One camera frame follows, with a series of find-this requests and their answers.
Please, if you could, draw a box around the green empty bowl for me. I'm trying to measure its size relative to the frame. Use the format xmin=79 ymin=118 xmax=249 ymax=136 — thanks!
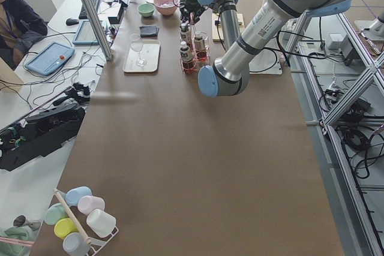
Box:
xmin=137 ymin=3 xmax=155 ymax=17

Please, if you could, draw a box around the yellow cup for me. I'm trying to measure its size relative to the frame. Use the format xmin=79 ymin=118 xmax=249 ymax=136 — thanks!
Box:
xmin=53 ymin=218 xmax=78 ymax=240

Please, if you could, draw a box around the grey folded cloth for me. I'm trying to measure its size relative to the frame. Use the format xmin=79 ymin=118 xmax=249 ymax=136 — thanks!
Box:
xmin=139 ymin=25 xmax=160 ymax=38

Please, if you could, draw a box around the blue cup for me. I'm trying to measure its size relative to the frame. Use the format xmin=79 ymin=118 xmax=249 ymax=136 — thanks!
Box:
xmin=65 ymin=186 xmax=92 ymax=206

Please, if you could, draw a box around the tea bottle lower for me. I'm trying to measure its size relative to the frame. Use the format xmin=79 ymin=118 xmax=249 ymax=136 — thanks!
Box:
xmin=179 ymin=41 xmax=194 ymax=74

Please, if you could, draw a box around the green cup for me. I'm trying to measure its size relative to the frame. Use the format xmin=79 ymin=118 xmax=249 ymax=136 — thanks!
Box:
xmin=44 ymin=203 xmax=68 ymax=225

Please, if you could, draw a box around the grey cup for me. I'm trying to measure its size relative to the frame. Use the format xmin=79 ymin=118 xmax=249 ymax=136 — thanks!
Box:
xmin=62 ymin=232 xmax=91 ymax=256

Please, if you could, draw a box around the white cup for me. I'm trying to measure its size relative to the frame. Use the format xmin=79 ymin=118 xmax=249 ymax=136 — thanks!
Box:
xmin=86 ymin=209 xmax=116 ymax=238

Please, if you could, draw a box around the black computer mouse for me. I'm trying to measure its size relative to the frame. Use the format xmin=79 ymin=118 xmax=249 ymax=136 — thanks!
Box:
xmin=65 ymin=18 xmax=79 ymax=26

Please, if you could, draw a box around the black keyboard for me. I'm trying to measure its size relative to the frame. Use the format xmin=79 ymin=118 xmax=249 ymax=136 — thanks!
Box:
xmin=78 ymin=0 xmax=103 ymax=20

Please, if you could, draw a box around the copper wire bottle basket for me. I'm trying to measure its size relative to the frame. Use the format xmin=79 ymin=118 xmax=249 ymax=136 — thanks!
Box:
xmin=180 ymin=13 xmax=211 ymax=75

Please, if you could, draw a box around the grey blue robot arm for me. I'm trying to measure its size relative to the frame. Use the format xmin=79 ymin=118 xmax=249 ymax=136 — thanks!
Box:
xmin=181 ymin=0 xmax=352 ymax=97

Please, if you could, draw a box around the blue teach pendant near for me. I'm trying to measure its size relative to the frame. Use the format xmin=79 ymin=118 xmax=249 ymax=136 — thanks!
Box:
xmin=25 ymin=42 xmax=75 ymax=76

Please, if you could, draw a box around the cream rabbit tray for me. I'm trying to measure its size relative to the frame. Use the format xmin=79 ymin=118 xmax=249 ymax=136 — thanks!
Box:
xmin=122 ymin=40 xmax=160 ymax=73

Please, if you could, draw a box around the seated person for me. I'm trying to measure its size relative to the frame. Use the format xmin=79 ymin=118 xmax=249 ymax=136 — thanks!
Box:
xmin=1 ymin=0 xmax=47 ymax=70

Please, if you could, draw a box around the blue teach pendant far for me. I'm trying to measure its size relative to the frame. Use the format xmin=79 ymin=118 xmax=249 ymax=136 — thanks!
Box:
xmin=72 ymin=20 xmax=98 ymax=46

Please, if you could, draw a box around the pink bowl of ice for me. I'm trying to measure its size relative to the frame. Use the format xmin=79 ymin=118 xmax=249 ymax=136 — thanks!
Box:
xmin=154 ymin=0 xmax=179 ymax=16

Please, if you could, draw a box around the tea bottle carried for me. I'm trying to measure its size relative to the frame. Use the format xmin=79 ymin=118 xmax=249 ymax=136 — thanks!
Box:
xmin=180 ymin=23 xmax=193 ymax=49

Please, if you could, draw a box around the tea bottle upper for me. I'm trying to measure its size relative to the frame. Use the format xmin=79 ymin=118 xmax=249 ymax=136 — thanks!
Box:
xmin=193 ymin=34 xmax=208 ymax=61

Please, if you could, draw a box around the blue teach pendant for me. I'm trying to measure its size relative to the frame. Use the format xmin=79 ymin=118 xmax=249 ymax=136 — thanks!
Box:
xmin=25 ymin=42 xmax=75 ymax=76
xmin=72 ymin=20 xmax=98 ymax=46

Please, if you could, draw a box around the steel jigger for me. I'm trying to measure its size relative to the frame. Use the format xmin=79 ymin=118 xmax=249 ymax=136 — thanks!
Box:
xmin=13 ymin=215 xmax=41 ymax=231

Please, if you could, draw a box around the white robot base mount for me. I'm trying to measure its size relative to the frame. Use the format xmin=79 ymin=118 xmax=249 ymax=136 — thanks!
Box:
xmin=249 ymin=48 xmax=283 ymax=75

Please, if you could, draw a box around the clear wine glass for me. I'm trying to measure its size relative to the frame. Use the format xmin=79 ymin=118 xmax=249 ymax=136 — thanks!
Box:
xmin=130 ymin=34 xmax=146 ymax=67

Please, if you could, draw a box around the pink cup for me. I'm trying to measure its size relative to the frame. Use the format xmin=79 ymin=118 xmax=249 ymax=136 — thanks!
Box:
xmin=77 ymin=195 xmax=106 ymax=215

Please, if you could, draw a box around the white cup rack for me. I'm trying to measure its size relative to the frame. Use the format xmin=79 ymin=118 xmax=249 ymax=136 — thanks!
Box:
xmin=54 ymin=188 xmax=119 ymax=255

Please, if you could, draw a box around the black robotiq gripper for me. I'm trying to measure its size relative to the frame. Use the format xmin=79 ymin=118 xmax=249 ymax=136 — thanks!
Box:
xmin=179 ymin=0 xmax=206 ymax=19

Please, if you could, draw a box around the tea bottle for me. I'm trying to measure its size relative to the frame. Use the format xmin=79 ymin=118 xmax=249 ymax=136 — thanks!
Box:
xmin=193 ymin=34 xmax=208 ymax=61
xmin=179 ymin=41 xmax=194 ymax=74

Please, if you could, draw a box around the grey control box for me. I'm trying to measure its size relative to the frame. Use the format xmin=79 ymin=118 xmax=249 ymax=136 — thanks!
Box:
xmin=325 ymin=33 xmax=358 ymax=66

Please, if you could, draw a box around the aluminium frame post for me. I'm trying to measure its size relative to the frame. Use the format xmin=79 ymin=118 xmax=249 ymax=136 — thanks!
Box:
xmin=81 ymin=0 xmax=113 ymax=61

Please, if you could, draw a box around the black equipment case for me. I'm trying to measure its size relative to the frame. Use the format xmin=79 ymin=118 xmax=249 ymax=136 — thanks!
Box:
xmin=1 ymin=82 xmax=91 ymax=171

